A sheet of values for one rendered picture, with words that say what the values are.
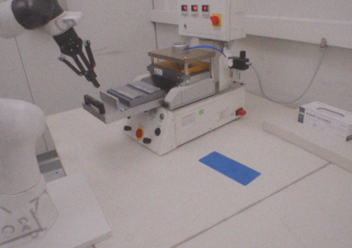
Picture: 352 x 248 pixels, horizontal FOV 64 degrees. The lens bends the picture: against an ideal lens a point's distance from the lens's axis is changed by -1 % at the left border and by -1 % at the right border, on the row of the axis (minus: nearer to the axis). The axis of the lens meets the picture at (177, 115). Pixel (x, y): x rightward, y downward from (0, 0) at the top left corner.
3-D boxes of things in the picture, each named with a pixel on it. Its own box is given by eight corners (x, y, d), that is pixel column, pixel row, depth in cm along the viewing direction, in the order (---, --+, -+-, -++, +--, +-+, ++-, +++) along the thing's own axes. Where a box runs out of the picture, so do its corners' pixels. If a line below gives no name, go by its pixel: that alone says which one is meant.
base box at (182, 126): (198, 100, 170) (198, 73, 163) (249, 118, 143) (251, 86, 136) (120, 130, 140) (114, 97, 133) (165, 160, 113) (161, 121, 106)
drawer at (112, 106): (142, 92, 135) (140, 76, 132) (170, 104, 119) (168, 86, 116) (83, 110, 119) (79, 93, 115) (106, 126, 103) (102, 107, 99)
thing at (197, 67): (181, 64, 144) (180, 45, 140) (212, 71, 128) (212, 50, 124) (153, 71, 135) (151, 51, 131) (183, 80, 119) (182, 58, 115)
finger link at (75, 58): (72, 47, 96) (69, 49, 96) (88, 74, 103) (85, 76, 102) (68, 45, 99) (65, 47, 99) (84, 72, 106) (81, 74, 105)
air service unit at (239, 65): (228, 79, 132) (228, 47, 126) (253, 85, 121) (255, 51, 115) (220, 82, 129) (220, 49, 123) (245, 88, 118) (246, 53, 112)
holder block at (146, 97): (139, 86, 132) (138, 81, 131) (165, 96, 117) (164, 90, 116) (107, 95, 123) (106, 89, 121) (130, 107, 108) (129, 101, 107)
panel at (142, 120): (121, 130, 139) (131, 94, 136) (157, 154, 117) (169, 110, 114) (118, 130, 137) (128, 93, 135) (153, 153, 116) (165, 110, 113)
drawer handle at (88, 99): (89, 103, 116) (87, 93, 114) (105, 112, 105) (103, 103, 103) (85, 104, 114) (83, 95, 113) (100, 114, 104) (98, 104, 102)
